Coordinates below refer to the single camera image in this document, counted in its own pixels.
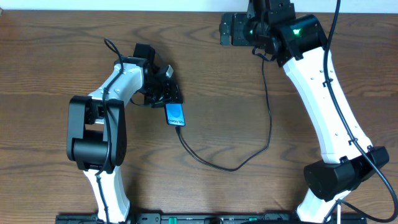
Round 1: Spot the blue Samsung smartphone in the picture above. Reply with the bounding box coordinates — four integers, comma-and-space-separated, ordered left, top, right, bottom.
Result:
165, 103, 185, 126

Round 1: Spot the black charging cable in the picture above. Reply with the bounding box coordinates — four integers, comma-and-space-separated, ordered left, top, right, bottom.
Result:
175, 57, 273, 172

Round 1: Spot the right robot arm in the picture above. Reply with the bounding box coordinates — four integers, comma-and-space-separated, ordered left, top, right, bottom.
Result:
220, 1, 389, 223

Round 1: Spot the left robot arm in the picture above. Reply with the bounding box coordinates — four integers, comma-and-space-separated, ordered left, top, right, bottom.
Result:
67, 39, 185, 223

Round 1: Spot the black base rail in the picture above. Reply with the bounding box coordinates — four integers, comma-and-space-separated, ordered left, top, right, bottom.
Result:
55, 212, 367, 224

